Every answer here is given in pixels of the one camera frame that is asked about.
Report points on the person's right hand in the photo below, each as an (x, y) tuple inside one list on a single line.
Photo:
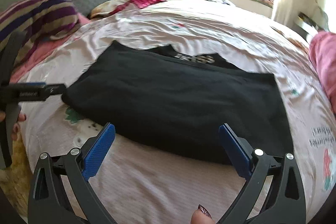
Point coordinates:
[(201, 216)]

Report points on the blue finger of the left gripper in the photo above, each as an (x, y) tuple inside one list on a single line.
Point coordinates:
[(40, 94), (26, 85)]

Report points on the red and cream blanket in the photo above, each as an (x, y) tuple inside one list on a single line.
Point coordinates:
[(112, 7)]

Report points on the white side desk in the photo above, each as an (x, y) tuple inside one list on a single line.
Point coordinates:
[(306, 27)]

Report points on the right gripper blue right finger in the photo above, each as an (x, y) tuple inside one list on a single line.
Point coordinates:
[(238, 151)]

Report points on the black sweater orange cuffs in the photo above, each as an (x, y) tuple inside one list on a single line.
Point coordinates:
[(172, 102)]

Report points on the person's left hand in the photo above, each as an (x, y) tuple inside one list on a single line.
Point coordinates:
[(16, 127)]

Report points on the purple striped pillow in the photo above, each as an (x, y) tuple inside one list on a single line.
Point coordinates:
[(39, 19)]

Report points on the pink comforter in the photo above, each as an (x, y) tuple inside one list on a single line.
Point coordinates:
[(322, 54)]

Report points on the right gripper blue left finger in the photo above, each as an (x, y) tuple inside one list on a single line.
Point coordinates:
[(97, 150)]

